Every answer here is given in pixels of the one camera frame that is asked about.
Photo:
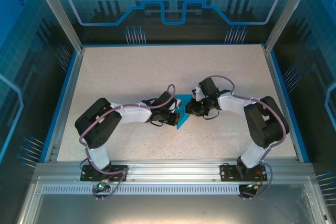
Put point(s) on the sheet metal tray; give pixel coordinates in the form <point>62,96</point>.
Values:
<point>157,208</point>

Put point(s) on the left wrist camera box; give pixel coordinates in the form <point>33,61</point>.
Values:
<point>166,97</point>

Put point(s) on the aluminium upright post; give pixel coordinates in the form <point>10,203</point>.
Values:
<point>60,11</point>
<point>288,11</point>

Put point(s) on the perforated metal strip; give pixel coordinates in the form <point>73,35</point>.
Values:
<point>170,189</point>

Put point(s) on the aluminium front rail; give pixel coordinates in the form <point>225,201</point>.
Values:
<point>173,169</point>

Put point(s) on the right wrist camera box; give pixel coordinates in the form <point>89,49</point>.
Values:
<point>208,86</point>

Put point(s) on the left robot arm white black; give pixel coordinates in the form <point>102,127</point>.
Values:
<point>131,113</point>

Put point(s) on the aluminium side rail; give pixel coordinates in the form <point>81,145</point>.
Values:
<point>65,103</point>
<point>281,87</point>

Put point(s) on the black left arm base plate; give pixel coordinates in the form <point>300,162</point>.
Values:
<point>118,172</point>

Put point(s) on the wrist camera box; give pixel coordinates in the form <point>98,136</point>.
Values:
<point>166,97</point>
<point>208,86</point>

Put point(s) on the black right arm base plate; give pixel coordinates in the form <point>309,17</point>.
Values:
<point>228,172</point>

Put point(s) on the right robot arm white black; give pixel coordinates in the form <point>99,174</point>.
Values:
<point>233,103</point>

